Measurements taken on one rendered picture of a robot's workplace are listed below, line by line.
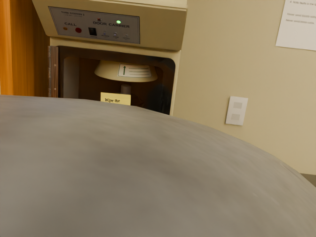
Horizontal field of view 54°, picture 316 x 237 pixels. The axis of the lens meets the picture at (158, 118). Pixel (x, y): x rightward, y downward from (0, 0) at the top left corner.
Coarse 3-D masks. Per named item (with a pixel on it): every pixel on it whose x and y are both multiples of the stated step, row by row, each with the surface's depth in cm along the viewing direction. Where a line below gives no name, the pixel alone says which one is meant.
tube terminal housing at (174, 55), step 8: (152, 0) 72; (160, 0) 72; (168, 0) 72; (176, 0) 72; (184, 0) 72; (56, 40) 76; (64, 40) 76; (72, 40) 76; (80, 40) 76; (96, 48) 76; (104, 48) 76; (112, 48) 76; (120, 48) 76; (128, 48) 76; (136, 48) 76; (144, 48) 76; (152, 48) 76; (160, 56) 76; (168, 56) 76; (176, 56) 76; (176, 64) 76; (176, 72) 77; (176, 80) 78
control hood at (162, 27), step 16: (32, 0) 64; (48, 0) 64; (64, 0) 63; (80, 0) 63; (96, 0) 62; (112, 0) 62; (128, 0) 62; (144, 0) 62; (48, 16) 68; (144, 16) 64; (160, 16) 64; (176, 16) 64; (48, 32) 72; (144, 32) 69; (160, 32) 68; (176, 32) 68; (160, 48) 73; (176, 48) 72
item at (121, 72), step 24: (72, 48) 76; (72, 72) 77; (96, 72) 77; (120, 72) 77; (144, 72) 76; (168, 72) 76; (72, 96) 79; (96, 96) 79; (144, 96) 78; (168, 96) 78
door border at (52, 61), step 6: (54, 48) 76; (54, 54) 76; (48, 60) 76; (54, 60) 77; (48, 66) 77; (54, 66) 77; (54, 72) 78; (48, 78) 78; (54, 78) 78; (48, 84) 78; (54, 84) 78; (54, 90) 79; (54, 96) 79
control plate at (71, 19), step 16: (64, 16) 67; (80, 16) 66; (96, 16) 66; (112, 16) 65; (128, 16) 65; (64, 32) 72; (80, 32) 71; (96, 32) 70; (112, 32) 70; (128, 32) 69
